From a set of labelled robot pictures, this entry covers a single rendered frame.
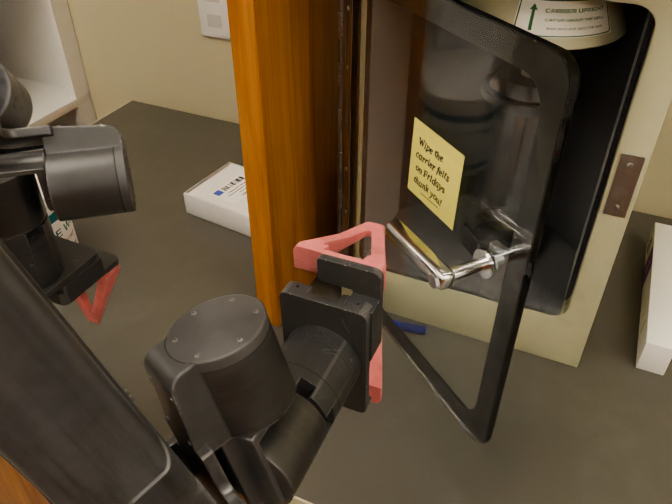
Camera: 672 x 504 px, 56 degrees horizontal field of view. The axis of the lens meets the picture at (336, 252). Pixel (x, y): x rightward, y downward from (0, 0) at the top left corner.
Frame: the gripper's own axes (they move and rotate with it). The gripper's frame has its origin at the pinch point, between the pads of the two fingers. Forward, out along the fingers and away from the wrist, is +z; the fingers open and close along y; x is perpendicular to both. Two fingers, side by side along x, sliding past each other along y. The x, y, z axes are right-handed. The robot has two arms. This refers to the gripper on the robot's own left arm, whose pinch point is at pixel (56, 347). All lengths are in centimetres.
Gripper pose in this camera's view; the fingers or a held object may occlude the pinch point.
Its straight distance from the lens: 65.4
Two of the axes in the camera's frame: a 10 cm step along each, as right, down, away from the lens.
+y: 4.2, -5.5, 7.2
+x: -9.1, -2.7, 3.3
